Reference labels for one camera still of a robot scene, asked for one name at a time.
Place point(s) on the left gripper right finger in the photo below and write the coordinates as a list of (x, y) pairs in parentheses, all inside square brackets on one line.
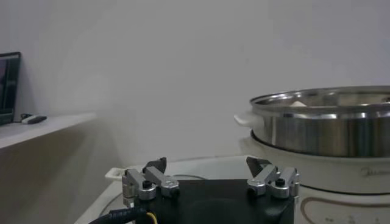
[(263, 178)]

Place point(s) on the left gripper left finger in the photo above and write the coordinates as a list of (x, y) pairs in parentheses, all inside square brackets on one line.
[(158, 178)]

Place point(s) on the white steamed baozi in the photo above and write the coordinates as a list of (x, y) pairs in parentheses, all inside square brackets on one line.
[(298, 104)]

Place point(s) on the stainless steel steamer basket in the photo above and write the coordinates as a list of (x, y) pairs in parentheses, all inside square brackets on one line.
[(320, 137)]

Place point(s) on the white electric cooking pot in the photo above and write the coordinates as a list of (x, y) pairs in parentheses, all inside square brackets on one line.
[(335, 173)]

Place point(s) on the white side table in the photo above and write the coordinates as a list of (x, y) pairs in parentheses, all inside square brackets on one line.
[(45, 129)]

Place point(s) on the small black device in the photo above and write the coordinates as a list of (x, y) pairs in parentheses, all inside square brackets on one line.
[(39, 119)]

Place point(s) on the small white device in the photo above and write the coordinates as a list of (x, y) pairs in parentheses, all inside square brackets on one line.
[(26, 119)]

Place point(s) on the black laptop screen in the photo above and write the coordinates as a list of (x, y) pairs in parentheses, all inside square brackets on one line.
[(7, 85)]

